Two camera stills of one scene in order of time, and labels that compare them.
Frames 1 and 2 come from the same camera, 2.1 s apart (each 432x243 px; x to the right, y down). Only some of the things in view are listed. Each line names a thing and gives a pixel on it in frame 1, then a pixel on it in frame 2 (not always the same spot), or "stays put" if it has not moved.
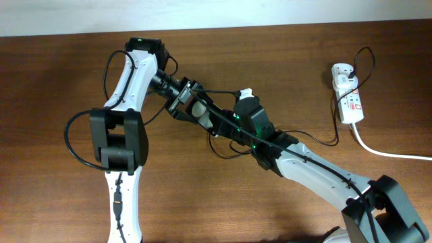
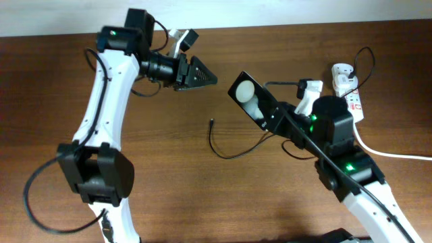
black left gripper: (183, 96) to (190, 70)
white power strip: (350, 106) stays put
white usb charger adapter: (342, 82) stays put
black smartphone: (205, 113) to (254, 98)
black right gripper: (227, 116) to (280, 126)
